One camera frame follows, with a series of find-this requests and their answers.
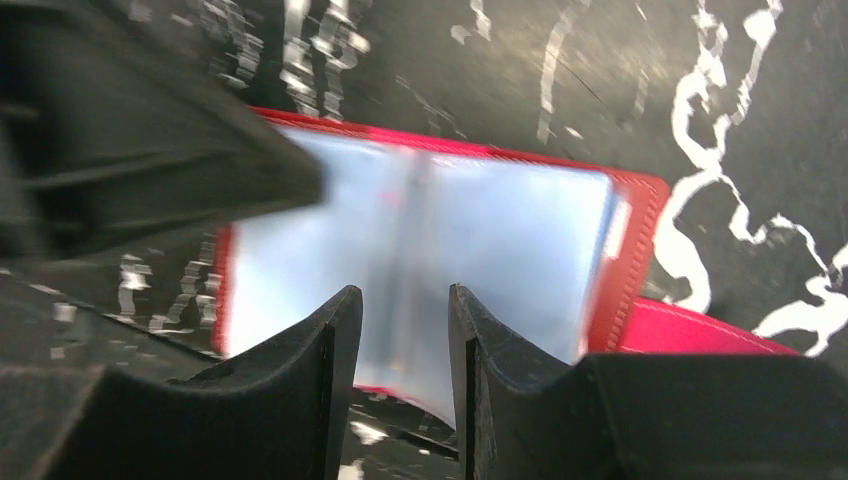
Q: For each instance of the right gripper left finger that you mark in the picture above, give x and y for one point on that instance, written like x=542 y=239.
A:
x=276 y=411

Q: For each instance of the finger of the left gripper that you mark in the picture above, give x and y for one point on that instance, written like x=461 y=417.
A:
x=109 y=139

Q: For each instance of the red leather card holder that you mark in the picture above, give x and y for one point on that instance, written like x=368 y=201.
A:
x=556 y=249

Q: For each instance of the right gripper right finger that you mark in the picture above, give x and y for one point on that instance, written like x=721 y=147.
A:
x=523 y=414

